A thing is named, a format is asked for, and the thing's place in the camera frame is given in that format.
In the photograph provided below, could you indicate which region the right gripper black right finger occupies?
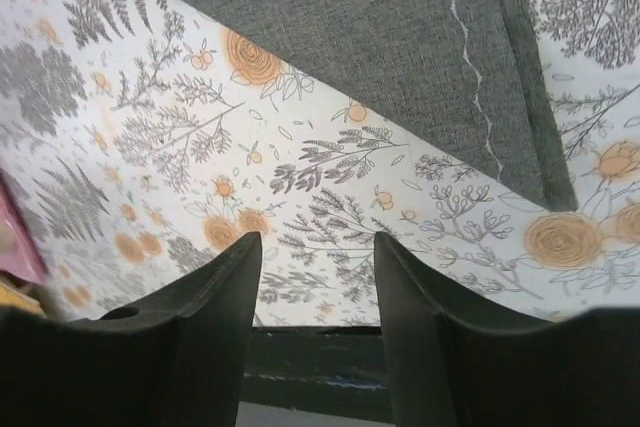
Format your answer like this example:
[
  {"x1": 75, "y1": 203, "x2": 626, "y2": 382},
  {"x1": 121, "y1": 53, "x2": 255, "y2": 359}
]
[{"x1": 374, "y1": 233, "x2": 639, "y2": 426}]

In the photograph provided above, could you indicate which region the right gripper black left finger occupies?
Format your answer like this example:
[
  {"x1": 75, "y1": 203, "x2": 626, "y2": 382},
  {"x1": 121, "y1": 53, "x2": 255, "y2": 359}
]
[{"x1": 1, "y1": 233, "x2": 262, "y2": 426}]

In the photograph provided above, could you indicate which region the grey cloth napkin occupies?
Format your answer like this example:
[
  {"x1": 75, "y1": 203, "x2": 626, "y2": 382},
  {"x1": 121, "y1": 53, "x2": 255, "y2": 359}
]
[{"x1": 182, "y1": 0, "x2": 577, "y2": 211}]

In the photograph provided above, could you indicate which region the yellow bamboo mat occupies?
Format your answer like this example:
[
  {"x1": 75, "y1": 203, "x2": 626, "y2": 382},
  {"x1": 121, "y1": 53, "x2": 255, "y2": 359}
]
[{"x1": 0, "y1": 282, "x2": 45, "y2": 316}]

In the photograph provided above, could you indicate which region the pink cloth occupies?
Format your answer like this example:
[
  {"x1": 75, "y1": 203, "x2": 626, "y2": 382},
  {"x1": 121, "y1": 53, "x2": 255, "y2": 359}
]
[{"x1": 1, "y1": 181, "x2": 47, "y2": 285}]

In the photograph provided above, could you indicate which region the floral patterned table mat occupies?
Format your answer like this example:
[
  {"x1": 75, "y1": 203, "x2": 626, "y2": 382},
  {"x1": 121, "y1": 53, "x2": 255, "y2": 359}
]
[{"x1": 1, "y1": 0, "x2": 639, "y2": 326}]

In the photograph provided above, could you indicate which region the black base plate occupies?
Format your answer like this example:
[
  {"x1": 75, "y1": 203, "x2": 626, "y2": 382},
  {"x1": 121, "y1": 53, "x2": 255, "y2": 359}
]
[{"x1": 240, "y1": 326, "x2": 393, "y2": 423}]

